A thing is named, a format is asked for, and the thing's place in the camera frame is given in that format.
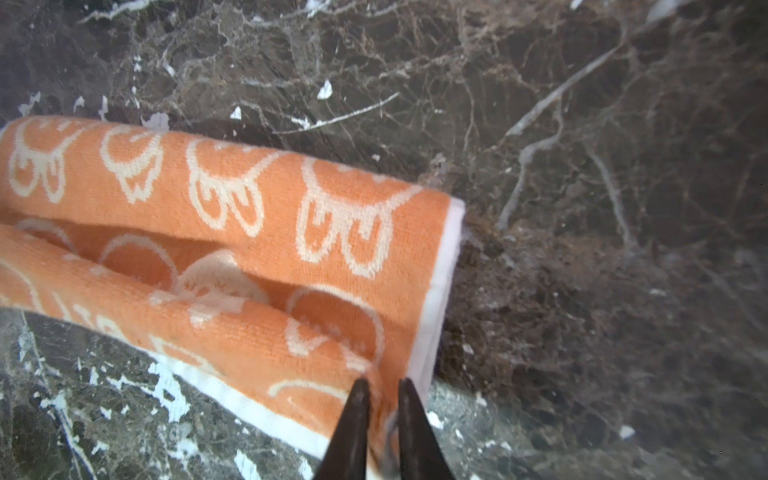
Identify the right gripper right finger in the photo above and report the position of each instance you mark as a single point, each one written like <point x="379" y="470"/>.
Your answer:
<point x="420" y="457"/>

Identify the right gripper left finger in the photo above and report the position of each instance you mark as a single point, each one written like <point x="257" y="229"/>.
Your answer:
<point x="346" y="456"/>

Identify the orange patterned towel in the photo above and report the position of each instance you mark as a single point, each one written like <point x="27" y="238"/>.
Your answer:
<point x="268" y="279"/>

